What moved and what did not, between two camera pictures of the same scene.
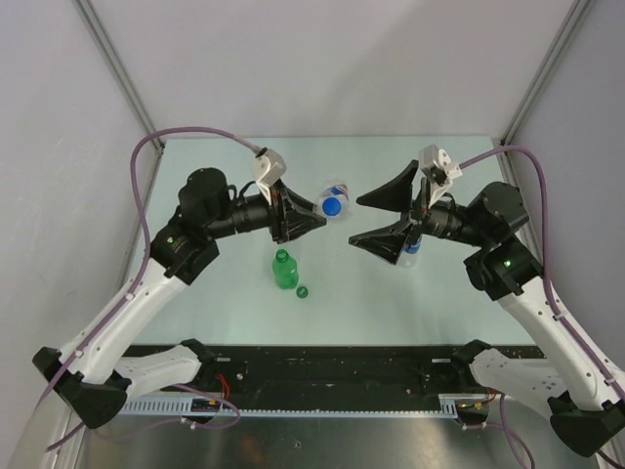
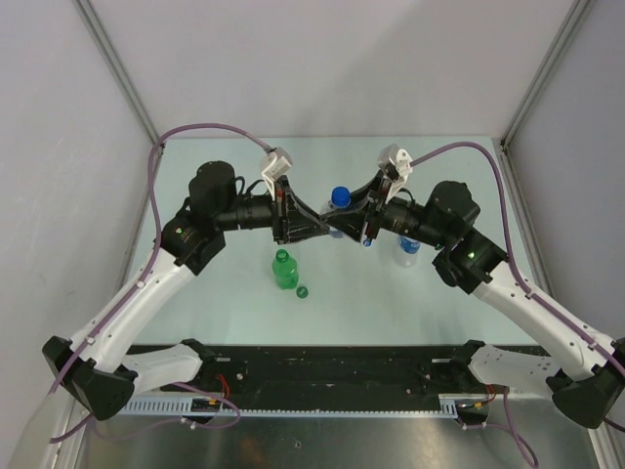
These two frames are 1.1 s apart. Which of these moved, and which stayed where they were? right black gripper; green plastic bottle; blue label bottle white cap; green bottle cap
Moved: right black gripper
Stayed: green plastic bottle; blue label bottle white cap; green bottle cap
